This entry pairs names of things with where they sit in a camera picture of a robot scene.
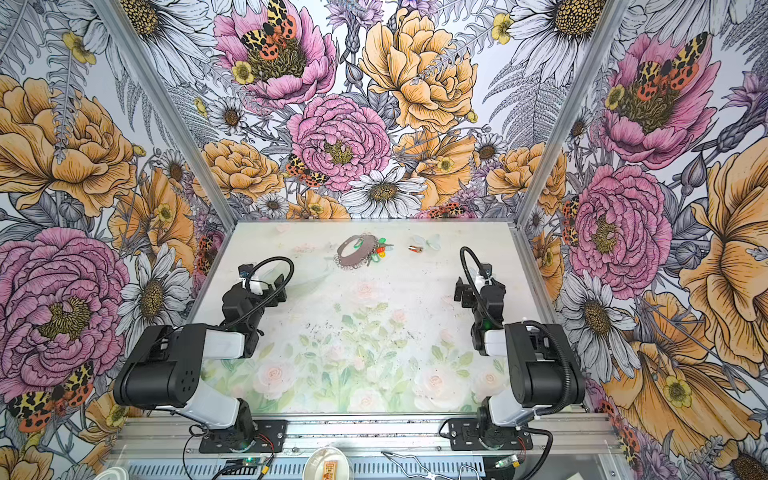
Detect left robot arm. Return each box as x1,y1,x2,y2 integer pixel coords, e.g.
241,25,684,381
113,256,295,453

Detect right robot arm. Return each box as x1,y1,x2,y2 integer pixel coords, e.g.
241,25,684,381
447,273,585,451

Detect bunch of coloured keys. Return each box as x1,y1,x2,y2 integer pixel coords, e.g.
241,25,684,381
370,238,393,263

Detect white round dish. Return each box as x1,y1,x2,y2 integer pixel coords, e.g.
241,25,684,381
302,446,354,480

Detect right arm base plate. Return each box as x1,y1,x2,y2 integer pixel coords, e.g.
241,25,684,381
438,417,533,451

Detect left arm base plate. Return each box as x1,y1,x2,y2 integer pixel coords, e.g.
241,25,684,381
198,419,288,454

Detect aluminium front rail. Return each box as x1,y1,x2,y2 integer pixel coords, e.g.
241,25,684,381
110,411,620,460

